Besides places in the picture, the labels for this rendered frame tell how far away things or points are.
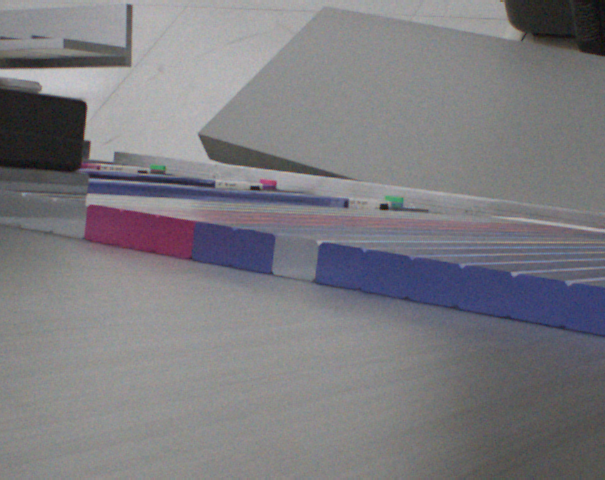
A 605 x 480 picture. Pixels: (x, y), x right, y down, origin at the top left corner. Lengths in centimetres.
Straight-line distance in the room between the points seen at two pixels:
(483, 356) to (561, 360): 2
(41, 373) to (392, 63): 108
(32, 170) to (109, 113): 206
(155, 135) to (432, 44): 119
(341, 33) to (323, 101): 12
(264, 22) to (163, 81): 26
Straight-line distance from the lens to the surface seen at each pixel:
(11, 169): 41
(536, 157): 106
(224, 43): 253
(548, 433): 16
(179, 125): 234
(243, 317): 23
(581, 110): 110
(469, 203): 84
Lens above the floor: 129
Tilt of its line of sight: 41 degrees down
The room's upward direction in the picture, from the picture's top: 23 degrees counter-clockwise
